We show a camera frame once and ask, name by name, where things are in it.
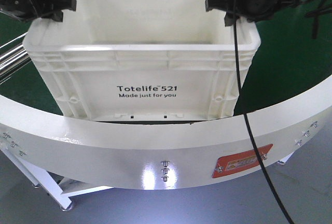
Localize white plastic Totelife crate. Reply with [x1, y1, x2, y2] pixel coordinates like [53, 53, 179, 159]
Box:
[23, 0, 260, 122]

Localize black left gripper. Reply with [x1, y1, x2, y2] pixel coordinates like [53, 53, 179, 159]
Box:
[1, 0, 77, 22]

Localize white curved conveyor rim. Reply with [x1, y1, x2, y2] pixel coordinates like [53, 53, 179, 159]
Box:
[1, 78, 331, 189]

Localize white conveyor support leg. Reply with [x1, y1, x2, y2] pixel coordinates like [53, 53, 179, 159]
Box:
[1, 144, 111, 212]

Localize chrome guide rail bars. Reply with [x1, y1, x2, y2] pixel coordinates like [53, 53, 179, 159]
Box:
[1, 32, 31, 83]

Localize black cable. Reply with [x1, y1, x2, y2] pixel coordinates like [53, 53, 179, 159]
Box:
[232, 0, 296, 224]

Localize orange warning label plate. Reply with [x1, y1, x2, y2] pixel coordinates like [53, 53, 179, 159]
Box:
[212, 149, 259, 178]

